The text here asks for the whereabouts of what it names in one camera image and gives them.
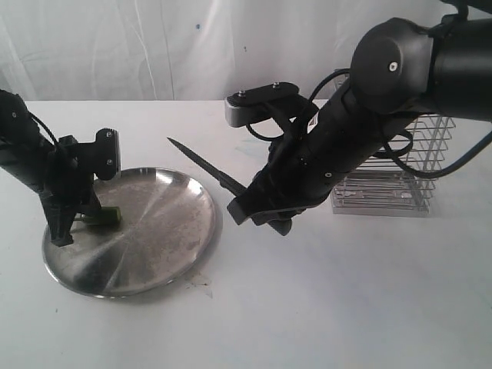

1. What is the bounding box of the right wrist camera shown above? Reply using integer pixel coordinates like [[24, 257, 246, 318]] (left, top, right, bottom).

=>
[[224, 81, 308, 128]]

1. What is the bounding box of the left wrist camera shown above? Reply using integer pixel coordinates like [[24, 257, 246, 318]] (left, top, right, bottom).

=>
[[76, 128, 121, 181]]

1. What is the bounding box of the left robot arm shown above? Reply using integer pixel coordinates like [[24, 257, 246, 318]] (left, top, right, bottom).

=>
[[1, 90, 101, 247]]

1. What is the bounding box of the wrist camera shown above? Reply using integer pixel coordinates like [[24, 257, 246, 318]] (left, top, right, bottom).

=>
[[76, 128, 121, 181], [224, 81, 308, 128]]

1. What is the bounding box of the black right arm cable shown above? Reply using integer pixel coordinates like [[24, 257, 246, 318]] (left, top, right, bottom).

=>
[[245, 71, 492, 178]]

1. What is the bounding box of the green chili pepper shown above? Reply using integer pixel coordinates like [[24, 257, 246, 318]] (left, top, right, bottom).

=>
[[75, 207, 121, 226]]

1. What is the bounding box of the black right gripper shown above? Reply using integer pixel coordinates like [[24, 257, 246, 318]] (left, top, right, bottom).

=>
[[227, 91, 384, 225]]

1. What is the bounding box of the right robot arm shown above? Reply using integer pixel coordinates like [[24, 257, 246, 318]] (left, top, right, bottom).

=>
[[226, 1, 491, 224]]

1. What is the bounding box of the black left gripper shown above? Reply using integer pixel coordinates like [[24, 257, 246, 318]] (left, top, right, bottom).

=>
[[39, 135, 101, 247]]

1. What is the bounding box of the black handled knife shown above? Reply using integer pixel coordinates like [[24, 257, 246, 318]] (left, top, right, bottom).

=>
[[168, 137, 292, 236]]

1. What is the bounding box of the round steel plate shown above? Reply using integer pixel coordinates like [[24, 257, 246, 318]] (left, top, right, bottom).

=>
[[42, 168, 217, 298]]

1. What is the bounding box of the metal wire utensil rack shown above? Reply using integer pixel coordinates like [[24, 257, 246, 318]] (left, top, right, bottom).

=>
[[331, 115, 456, 218]]

